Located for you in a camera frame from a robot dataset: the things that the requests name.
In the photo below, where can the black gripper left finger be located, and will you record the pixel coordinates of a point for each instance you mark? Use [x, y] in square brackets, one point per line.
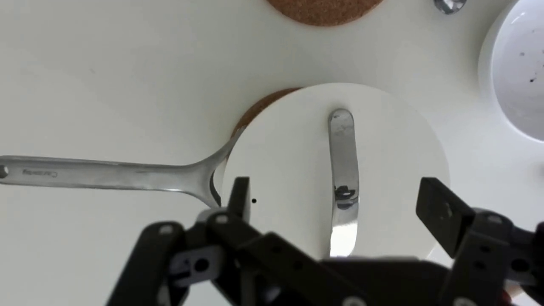
[261, 265]

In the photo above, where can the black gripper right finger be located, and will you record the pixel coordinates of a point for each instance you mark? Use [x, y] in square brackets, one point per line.
[482, 255]

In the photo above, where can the white round plate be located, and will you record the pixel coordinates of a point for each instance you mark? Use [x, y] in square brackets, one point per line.
[283, 146]

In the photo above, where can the round cork trivet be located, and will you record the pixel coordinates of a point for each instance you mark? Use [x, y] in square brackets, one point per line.
[324, 10]
[258, 110]

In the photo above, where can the white ceramic bowl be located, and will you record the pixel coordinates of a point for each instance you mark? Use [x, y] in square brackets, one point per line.
[519, 68]

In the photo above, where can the silver spoon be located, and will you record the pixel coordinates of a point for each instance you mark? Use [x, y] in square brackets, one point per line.
[450, 3]

